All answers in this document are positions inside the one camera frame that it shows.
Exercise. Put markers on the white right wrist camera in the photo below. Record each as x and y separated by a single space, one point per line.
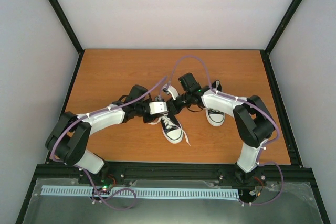
169 89

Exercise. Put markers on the black corner frame post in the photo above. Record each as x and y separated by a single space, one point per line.
66 25
292 8

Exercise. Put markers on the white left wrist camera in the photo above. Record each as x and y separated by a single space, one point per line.
158 107

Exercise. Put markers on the black aluminium frame rail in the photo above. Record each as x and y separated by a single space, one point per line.
122 171

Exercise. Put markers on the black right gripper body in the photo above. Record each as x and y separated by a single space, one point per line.
179 107

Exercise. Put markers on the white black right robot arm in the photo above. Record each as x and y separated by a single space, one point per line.
254 123

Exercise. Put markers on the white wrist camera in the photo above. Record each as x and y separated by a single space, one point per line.
158 107
169 89

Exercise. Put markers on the black left corner frame post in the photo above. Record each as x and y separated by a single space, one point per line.
66 25

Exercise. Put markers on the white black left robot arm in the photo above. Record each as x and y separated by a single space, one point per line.
69 138

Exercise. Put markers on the light blue slotted cable duct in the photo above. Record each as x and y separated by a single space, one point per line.
142 193

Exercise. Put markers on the black canvas sneaker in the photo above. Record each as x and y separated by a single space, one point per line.
215 118
171 128

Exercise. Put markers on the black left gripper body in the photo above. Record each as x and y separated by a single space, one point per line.
148 120

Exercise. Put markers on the black right corner frame post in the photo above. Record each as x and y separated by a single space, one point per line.
292 8

